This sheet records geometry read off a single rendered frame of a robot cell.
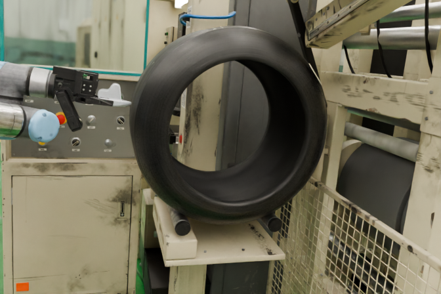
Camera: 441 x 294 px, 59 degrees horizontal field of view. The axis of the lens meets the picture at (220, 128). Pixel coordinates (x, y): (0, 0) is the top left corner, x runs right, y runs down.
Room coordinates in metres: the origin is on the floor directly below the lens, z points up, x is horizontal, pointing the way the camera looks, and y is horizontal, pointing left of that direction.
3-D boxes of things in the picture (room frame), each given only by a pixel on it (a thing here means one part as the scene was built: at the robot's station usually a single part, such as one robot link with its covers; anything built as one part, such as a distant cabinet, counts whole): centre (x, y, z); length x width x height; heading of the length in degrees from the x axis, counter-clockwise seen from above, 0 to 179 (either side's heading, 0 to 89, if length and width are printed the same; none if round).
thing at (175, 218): (1.20, 0.13, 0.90); 0.35 x 0.05 x 0.05; 16
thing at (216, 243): (1.24, -0.01, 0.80); 0.37 x 0.36 x 0.02; 106
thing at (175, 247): (1.20, 0.13, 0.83); 0.36 x 0.09 x 0.06; 16
